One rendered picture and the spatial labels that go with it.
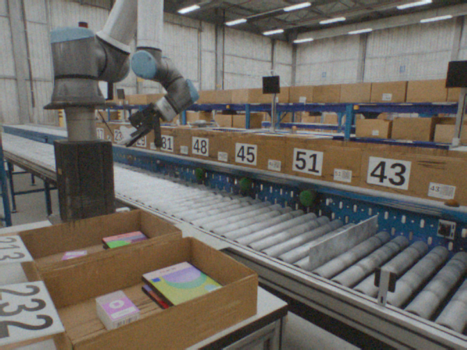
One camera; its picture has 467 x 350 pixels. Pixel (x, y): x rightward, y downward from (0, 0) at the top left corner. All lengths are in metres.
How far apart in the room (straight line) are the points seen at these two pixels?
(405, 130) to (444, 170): 4.56
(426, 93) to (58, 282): 5.80
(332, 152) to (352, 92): 5.07
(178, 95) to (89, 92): 0.32
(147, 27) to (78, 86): 0.32
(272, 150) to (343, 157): 0.39
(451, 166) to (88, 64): 1.33
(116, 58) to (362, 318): 1.26
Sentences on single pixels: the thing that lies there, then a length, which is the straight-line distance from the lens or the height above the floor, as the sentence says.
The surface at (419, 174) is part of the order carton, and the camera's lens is 1.41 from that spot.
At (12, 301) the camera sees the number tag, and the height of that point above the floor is 0.86.
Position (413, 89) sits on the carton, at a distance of 6.18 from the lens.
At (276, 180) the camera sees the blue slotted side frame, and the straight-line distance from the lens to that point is 1.66.
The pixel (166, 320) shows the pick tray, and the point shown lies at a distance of 0.65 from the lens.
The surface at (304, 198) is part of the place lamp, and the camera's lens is 1.55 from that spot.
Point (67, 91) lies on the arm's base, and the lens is 1.34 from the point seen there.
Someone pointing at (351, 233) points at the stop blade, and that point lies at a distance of 1.22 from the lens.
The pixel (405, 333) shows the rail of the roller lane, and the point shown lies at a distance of 0.90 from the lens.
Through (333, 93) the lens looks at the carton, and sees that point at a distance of 6.76.
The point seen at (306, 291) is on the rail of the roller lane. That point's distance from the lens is 1.00.
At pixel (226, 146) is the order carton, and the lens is 1.97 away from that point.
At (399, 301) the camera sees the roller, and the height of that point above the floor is 0.74.
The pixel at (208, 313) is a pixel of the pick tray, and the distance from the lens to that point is 0.70.
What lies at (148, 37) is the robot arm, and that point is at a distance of 1.27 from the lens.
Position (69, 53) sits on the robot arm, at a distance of 1.37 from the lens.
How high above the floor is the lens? 1.19
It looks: 12 degrees down
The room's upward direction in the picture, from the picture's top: 1 degrees clockwise
